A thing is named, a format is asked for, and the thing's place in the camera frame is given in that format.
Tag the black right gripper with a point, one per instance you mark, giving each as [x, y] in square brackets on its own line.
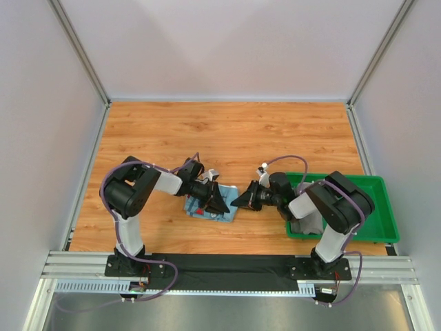
[255, 196]

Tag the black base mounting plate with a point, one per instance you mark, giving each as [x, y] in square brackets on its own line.
[226, 272]

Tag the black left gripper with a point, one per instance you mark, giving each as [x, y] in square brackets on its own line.
[212, 195]

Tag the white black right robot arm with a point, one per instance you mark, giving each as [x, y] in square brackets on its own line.
[335, 207]

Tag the grey terry towel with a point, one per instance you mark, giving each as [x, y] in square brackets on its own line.
[307, 219]

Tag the blue patterned towel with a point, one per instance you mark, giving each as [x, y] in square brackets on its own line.
[193, 207]

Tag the aluminium frame post right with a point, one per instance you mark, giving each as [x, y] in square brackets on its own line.
[391, 32]

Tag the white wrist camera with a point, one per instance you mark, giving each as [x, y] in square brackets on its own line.
[209, 176]
[263, 175]

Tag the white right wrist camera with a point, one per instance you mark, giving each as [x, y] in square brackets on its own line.
[263, 175]

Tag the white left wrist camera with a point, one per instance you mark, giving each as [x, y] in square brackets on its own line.
[209, 176]

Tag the green plastic tray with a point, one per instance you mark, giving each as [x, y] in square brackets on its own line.
[380, 227]

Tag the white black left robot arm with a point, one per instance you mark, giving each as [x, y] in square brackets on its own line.
[125, 191]

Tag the aluminium frame post left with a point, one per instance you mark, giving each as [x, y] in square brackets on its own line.
[68, 28]

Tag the aluminium frame post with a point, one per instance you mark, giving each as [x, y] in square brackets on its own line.
[68, 28]
[391, 32]

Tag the aluminium front rail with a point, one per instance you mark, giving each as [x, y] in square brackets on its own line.
[77, 272]

